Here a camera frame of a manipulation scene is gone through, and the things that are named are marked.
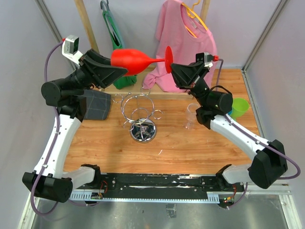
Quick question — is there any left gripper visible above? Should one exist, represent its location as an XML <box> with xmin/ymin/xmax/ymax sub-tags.
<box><xmin>66</xmin><ymin>49</ymin><xmax>130</xmax><ymax>96</ymax></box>

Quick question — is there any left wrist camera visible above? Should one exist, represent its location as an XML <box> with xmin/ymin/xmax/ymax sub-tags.
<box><xmin>61</xmin><ymin>35</ymin><xmax>83</xmax><ymax>67</ymax></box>

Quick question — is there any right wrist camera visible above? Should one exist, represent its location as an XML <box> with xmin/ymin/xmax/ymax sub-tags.
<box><xmin>195</xmin><ymin>52</ymin><xmax>219</xmax><ymax>68</ymax></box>

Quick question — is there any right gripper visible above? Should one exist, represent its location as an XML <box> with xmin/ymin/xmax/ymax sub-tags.
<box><xmin>167</xmin><ymin>61</ymin><xmax>210</xmax><ymax>107</ymax></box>

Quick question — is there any green wine glass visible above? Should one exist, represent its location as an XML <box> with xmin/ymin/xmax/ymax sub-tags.
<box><xmin>230</xmin><ymin>98</ymin><xmax>249</xmax><ymax>119</ymax></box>

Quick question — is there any dark grey checked cloth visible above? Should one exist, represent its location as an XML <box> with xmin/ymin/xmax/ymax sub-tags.
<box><xmin>83</xmin><ymin>90</ymin><xmax>111</xmax><ymax>121</ymax></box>

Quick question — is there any green garment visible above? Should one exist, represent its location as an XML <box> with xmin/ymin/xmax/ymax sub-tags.
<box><xmin>102</xmin><ymin>9</ymin><xmax>138</xmax><ymax>90</ymax></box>

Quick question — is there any clear wine glass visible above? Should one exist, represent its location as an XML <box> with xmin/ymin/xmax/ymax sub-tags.
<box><xmin>183</xmin><ymin>103</ymin><xmax>199</xmax><ymax>129</ymax></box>

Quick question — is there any yellow clothes hanger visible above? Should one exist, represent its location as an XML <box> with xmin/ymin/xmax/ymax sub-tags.
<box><xmin>182</xmin><ymin>2</ymin><xmax>208</xmax><ymax>38</ymax></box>

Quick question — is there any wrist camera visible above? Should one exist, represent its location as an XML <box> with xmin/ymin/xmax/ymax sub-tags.
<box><xmin>61</xmin><ymin>35</ymin><xmax>83</xmax><ymax>67</ymax></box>
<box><xmin>195</xmin><ymin>52</ymin><xmax>219</xmax><ymax>68</ymax></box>

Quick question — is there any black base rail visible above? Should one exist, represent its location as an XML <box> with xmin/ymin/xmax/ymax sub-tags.
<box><xmin>70</xmin><ymin>173</ymin><xmax>244</xmax><ymax>202</ymax></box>

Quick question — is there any grey clothes hanger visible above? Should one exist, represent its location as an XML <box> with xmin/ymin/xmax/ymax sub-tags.
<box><xmin>100</xmin><ymin>0</ymin><xmax>125</xmax><ymax>50</ymax></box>

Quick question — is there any chrome wine glass rack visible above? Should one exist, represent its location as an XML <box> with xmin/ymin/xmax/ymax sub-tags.
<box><xmin>112</xmin><ymin>87</ymin><xmax>163</xmax><ymax>143</ymax></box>

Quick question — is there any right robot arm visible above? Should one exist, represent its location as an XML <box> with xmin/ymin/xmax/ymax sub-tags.
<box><xmin>170</xmin><ymin>61</ymin><xmax>287</xmax><ymax>191</ymax></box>

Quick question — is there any pink t-shirt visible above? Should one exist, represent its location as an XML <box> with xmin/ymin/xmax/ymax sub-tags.
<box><xmin>142</xmin><ymin>0</ymin><xmax>217</xmax><ymax>93</ymax></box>

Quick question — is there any red wine glass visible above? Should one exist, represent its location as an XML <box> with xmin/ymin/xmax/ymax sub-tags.
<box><xmin>123</xmin><ymin>46</ymin><xmax>173</xmax><ymax>74</ymax></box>

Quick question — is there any wooden clothes rack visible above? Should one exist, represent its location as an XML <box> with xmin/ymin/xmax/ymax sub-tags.
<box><xmin>74</xmin><ymin>0</ymin><xmax>210</xmax><ymax>100</ymax></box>

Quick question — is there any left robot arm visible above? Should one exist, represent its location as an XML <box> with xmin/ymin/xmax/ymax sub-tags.
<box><xmin>22</xmin><ymin>49</ymin><xmax>128</xmax><ymax>203</ymax></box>

